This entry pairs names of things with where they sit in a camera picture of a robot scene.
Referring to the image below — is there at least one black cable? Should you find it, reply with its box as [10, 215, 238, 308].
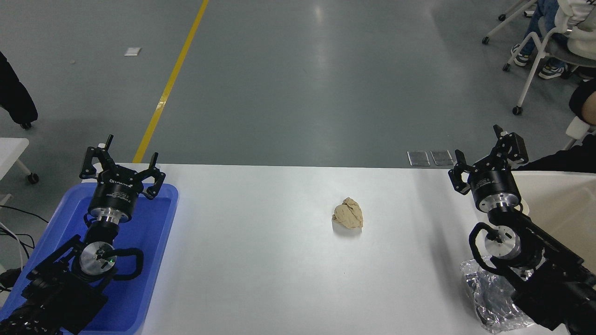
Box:
[0, 228, 36, 260]
[0, 204, 50, 225]

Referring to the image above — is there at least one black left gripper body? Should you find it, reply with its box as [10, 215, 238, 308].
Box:
[88, 170, 144, 216]

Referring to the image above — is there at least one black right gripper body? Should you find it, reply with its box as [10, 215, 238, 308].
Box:
[467, 161, 522, 208]

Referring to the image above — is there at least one crumpled tan paper ball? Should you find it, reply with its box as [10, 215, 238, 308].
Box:
[332, 197, 364, 229]

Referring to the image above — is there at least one white side table with casters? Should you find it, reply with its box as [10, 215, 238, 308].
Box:
[0, 138, 40, 185]

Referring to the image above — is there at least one white chair with grey seat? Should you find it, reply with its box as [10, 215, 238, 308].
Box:
[502, 19, 596, 116]

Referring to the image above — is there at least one blue plastic tray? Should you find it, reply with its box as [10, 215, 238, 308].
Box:
[0, 182, 180, 335]

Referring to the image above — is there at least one white chair base leg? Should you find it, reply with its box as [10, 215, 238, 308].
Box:
[481, 0, 539, 46]

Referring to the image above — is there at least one large pale bin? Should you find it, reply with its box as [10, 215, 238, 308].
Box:
[512, 171, 596, 276]

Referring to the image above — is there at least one crumpled silver foil tray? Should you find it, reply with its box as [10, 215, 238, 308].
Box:
[460, 257, 536, 334]

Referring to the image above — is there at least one metal floor plate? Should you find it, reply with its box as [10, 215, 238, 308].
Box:
[430, 149, 455, 166]
[407, 150, 431, 167]

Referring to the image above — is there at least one black floor object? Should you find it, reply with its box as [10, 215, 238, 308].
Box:
[0, 267, 23, 292]

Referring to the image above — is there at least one white cable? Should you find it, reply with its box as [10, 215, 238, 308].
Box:
[0, 221, 25, 271]

